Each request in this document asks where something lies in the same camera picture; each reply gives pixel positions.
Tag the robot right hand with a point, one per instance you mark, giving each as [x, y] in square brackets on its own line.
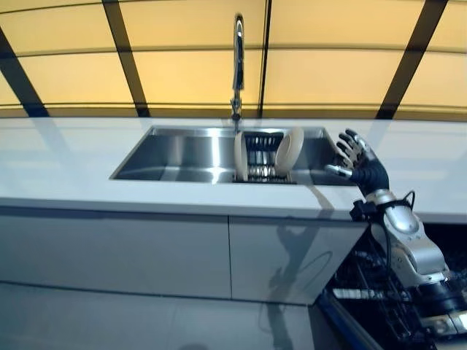
[370, 171]

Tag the beige ceramic plate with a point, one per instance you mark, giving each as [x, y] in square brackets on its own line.
[290, 147]
[241, 156]

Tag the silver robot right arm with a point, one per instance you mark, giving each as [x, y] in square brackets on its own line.
[412, 244]

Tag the built-in dishwasher housing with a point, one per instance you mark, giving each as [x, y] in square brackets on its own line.
[450, 233]

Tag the black dish rack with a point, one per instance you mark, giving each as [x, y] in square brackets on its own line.
[262, 160]

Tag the chrome kitchen faucet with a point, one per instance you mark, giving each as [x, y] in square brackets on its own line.
[239, 54]

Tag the stainless steel sink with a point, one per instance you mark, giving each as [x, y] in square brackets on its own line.
[182, 156]

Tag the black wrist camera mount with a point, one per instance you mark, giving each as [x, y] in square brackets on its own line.
[361, 211]

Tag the yellow window with dark frame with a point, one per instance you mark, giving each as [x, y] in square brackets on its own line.
[182, 73]

